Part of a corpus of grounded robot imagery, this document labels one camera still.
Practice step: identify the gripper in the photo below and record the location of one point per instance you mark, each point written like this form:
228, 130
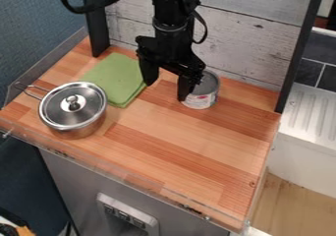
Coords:
168, 49

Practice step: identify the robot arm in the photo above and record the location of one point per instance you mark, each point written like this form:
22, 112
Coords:
171, 7

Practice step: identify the green cloth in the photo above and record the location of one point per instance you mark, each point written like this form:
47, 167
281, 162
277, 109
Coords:
117, 78

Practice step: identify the silver lid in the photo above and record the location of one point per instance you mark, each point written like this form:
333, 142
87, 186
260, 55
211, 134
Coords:
73, 105

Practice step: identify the silver can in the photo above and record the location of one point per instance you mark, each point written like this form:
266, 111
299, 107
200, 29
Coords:
203, 92

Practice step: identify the silver pot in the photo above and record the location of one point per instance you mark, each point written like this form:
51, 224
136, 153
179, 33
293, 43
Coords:
72, 115

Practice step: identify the white cabinet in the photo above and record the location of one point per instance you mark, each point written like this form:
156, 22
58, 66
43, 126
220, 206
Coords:
306, 138

